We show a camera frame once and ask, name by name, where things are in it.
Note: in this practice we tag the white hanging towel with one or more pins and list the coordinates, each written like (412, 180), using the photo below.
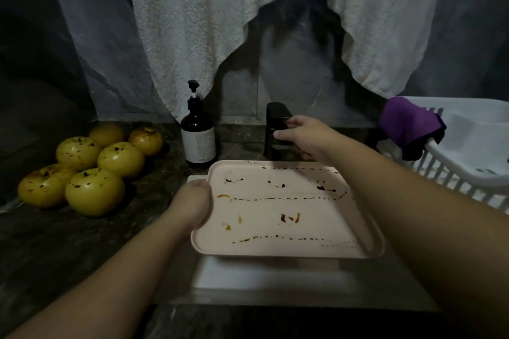
(207, 17)

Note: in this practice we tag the person's left forearm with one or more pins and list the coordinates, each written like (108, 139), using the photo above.
(103, 295)

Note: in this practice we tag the person's left hand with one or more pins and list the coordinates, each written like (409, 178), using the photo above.
(191, 208)

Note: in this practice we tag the black faucet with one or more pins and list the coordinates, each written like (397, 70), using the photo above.
(276, 116)

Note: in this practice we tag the dark soap pump bottle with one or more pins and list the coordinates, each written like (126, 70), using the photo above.
(197, 136)

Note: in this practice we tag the person's right forearm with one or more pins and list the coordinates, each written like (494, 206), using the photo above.
(429, 223)

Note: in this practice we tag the white sink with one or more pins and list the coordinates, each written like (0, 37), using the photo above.
(278, 279)

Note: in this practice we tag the white plastic basket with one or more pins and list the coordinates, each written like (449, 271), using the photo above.
(477, 144)

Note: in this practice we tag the person's right hand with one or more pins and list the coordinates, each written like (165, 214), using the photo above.
(314, 138)

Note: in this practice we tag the purple cloth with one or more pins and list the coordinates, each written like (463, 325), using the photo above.
(407, 122)

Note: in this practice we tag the beige plastic tray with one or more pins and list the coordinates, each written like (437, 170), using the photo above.
(318, 223)

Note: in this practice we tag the group of yellow apples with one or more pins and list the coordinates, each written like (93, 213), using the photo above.
(94, 192)

